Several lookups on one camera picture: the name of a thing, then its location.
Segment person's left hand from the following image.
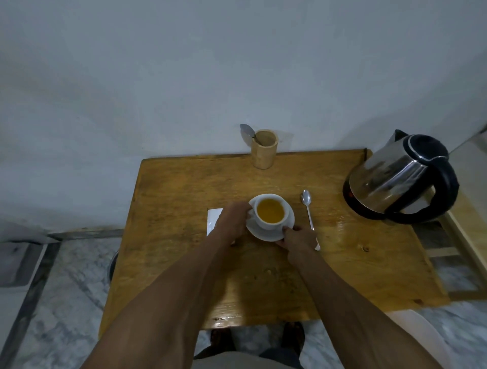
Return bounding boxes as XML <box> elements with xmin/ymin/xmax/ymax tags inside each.
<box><xmin>212</xmin><ymin>200</ymin><xmax>253</xmax><ymax>246</ymax></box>

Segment person's right hand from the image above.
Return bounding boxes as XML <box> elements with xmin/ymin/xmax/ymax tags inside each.
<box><xmin>274</xmin><ymin>225</ymin><xmax>319</xmax><ymax>263</ymax></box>

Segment white saucer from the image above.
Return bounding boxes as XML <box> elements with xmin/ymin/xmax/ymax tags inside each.
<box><xmin>245</xmin><ymin>198</ymin><xmax>296</xmax><ymax>243</ymax></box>

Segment white tea cup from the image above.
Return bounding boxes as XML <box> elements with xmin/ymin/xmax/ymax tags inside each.
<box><xmin>249</xmin><ymin>193</ymin><xmax>287</xmax><ymax>231</ymax></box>

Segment person's right forearm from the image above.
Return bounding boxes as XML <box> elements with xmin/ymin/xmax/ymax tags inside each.
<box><xmin>287</xmin><ymin>251</ymin><xmax>445</xmax><ymax>369</ymax></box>

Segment person's left forearm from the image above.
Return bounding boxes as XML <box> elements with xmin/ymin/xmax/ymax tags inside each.
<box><xmin>81</xmin><ymin>233</ymin><xmax>237</xmax><ymax>369</ymax></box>

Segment white paper napkin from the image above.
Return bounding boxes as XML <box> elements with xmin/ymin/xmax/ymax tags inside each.
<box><xmin>206</xmin><ymin>208</ymin><xmax>224</xmax><ymax>237</ymax></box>

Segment long steel spoon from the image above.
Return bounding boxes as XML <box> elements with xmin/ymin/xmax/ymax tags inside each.
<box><xmin>301</xmin><ymin>189</ymin><xmax>321</xmax><ymax>252</ymax></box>

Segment bamboo holder cup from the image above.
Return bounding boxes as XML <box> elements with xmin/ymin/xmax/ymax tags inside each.
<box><xmin>250</xmin><ymin>130</ymin><xmax>278</xmax><ymax>170</ymax></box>

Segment short steel spoon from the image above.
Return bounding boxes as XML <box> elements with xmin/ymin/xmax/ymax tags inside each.
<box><xmin>239</xmin><ymin>123</ymin><xmax>263</xmax><ymax>146</ymax></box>

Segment person's right shoe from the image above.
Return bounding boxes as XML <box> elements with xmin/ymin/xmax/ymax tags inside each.
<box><xmin>282</xmin><ymin>322</ymin><xmax>306</xmax><ymax>356</ymax></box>

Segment person's shoe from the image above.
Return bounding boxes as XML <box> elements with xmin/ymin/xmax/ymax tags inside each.
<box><xmin>210</xmin><ymin>328</ymin><xmax>234</xmax><ymax>353</ymax></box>
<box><xmin>282</xmin><ymin>322</ymin><xmax>306</xmax><ymax>356</ymax></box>

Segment person's left shoe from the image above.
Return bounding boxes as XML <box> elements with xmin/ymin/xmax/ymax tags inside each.
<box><xmin>210</xmin><ymin>328</ymin><xmax>234</xmax><ymax>353</ymax></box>

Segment person's grey trousers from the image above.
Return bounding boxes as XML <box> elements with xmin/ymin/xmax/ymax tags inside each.
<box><xmin>192</xmin><ymin>344</ymin><xmax>305</xmax><ymax>369</ymax></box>

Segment dark round stool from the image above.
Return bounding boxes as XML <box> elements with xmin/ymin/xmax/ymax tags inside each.
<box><xmin>108</xmin><ymin>251</ymin><xmax>121</xmax><ymax>284</ymax></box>

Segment grey floor mat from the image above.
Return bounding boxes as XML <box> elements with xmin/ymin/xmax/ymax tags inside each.
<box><xmin>0</xmin><ymin>222</ymin><xmax>62</xmax><ymax>290</ymax></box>

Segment steel electric kettle black handle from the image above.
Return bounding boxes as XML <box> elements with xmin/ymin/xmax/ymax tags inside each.
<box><xmin>342</xmin><ymin>129</ymin><xmax>460</xmax><ymax>225</ymax></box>

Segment light wooden frame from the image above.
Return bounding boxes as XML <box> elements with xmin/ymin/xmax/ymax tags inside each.
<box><xmin>422</xmin><ymin>131</ymin><xmax>487</xmax><ymax>302</ymax></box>

